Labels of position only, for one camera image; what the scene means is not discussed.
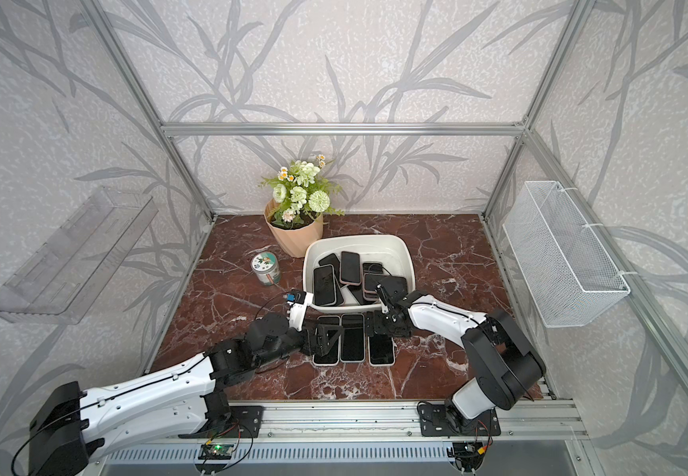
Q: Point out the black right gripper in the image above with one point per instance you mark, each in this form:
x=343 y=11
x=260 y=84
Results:
x=375 y=324

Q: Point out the circuit board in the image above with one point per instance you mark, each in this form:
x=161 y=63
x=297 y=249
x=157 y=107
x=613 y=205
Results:
x=467 y=451
x=217 y=451

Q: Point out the right circuit board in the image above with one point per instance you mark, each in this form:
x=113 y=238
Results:
x=467 y=451

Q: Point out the round tin with cartoon lid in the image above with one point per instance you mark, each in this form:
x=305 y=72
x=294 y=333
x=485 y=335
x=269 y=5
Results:
x=265 y=265

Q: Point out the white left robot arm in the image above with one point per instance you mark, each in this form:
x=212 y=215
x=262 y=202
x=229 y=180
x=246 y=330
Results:
x=186 y=399

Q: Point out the large phone grey case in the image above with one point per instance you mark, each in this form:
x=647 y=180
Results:
x=325 y=288

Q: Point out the white plastic storage box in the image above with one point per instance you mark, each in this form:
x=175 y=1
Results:
x=380 y=254

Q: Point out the beige flower pot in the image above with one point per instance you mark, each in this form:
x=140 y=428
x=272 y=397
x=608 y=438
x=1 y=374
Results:
x=294 y=242

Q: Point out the white and green artificial flowers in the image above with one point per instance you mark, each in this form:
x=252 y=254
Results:
x=300 y=194

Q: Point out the white wire mesh basket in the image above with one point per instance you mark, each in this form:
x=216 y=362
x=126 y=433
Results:
x=568 y=271

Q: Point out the dark phone back of box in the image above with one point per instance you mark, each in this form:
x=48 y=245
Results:
x=331 y=259

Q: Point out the phone with cream case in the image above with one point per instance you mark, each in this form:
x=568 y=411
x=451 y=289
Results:
x=381 y=350

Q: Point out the phone with light blue case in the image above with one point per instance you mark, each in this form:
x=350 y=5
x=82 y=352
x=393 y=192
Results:
x=353 y=338

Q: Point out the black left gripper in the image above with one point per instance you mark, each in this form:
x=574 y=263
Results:
x=319 y=349

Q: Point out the left circuit board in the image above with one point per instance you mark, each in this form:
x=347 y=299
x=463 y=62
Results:
x=217 y=451

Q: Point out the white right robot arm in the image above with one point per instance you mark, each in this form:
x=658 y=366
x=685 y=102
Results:
x=503 y=361

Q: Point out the phone with pink case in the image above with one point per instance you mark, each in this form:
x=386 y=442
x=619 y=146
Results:
x=332 y=358

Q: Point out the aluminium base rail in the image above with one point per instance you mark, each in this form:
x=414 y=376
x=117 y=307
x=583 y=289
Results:
x=362 y=431

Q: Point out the clear acrylic wall shelf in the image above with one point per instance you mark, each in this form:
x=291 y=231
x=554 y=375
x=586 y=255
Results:
x=61 y=281

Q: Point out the phone pink case in box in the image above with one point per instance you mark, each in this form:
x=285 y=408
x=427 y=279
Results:
x=350 y=271

